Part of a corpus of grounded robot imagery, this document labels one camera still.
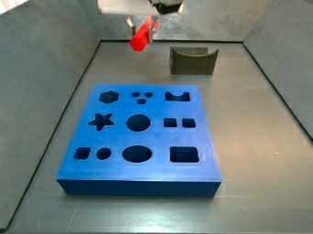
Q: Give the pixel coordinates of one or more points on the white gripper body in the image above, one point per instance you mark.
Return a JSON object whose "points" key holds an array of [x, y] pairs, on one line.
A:
{"points": [[140, 7]]}

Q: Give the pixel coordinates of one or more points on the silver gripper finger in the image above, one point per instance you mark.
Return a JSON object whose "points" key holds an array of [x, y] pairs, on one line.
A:
{"points": [[129, 24], [153, 26]]}

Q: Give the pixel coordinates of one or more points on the red hexagonal prism rod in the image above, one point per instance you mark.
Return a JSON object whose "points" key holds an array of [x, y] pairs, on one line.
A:
{"points": [[140, 38]]}

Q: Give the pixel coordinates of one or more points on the blue foam shape board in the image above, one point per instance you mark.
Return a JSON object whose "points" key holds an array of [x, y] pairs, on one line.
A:
{"points": [[141, 144]]}

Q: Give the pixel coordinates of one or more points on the black curved cradle stand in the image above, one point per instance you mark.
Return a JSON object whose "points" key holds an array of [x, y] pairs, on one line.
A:
{"points": [[191, 61]]}

